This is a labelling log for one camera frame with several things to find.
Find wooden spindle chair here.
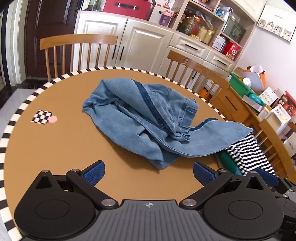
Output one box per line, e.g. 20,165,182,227
39,34,118,82
162,50,230,102
253,118,293,179

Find teal wipes pack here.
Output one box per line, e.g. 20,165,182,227
242,93,264,106

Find cat poster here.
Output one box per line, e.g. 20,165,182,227
257,5,296,43

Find blue denim jeans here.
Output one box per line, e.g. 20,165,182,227
83,78,254,171

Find black white striped shirt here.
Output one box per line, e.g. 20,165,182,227
225,134,275,176

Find wooden sideboard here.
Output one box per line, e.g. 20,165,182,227
209,87,262,131

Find white printed box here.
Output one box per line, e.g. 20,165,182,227
258,87,278,107

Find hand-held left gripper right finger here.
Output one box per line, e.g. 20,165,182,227
179,161,275,210

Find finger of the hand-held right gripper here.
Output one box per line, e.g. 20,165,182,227
253,168,280,188

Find checkered marker sticker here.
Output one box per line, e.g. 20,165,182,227
31,109,52,125

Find white cabinet with shelves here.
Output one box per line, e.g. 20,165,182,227
73,0,266,91

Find grey green storage box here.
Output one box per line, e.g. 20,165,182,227
224,17,246,40

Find dark red snack box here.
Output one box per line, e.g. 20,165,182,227
277,90,296,117

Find white paper bag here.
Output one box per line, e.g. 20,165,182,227
282,132,296,159

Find white window box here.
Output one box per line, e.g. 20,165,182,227
264,104,292,135

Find green plastic bin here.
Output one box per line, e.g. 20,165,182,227
229,72,258,98

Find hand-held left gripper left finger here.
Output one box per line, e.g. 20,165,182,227
23,160,119,210

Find dark wooden door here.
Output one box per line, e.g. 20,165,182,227
24,0,85,80

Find red storage box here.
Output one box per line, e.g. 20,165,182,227
103,0,153,20

